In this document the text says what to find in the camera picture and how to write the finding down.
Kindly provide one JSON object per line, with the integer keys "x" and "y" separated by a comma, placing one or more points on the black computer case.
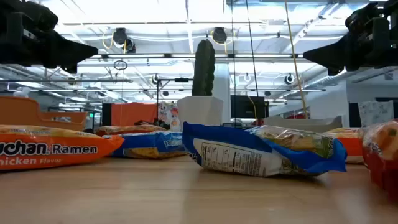
{"x": 245, "y": 107}

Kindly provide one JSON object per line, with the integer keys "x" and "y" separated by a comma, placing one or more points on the orange partition panel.
{"x": 133, "y": 115}

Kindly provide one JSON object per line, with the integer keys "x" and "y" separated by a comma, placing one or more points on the blue soy sauce ramen pack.
{"x": 155, "y": 143}
{"x": 248, "y": 155}

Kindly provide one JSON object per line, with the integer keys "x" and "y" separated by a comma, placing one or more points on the white patterned board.
{"x": 376, "y": 112}

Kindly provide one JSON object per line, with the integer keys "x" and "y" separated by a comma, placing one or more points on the white hexagonal plant pot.
{"x": 199, "y": 112}

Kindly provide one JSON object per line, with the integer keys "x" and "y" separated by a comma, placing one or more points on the light grey plastic bin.
{"x": 304, "y": 124}

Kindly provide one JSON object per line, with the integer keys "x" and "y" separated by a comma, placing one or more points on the red beef ramen pack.
{"x": 130, "y": 129}
{"x": 382, "y": 165}

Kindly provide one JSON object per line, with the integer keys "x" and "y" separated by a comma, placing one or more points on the cartoon poster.
{"x": 169, "y": 116}

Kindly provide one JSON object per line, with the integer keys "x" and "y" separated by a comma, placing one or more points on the orange plastic bin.
{"x": 18, "y": 112}

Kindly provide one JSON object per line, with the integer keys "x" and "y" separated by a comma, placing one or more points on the green cactus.
{"x": 203, "y": 68}

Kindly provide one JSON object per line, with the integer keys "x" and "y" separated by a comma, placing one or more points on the orange chicken ramen pack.
{"x": 349, "y": 144}
{"x": 46, "y": 149}

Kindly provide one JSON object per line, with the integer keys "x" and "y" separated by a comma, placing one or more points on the black camera stand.
{"x": 182, "y": 80}

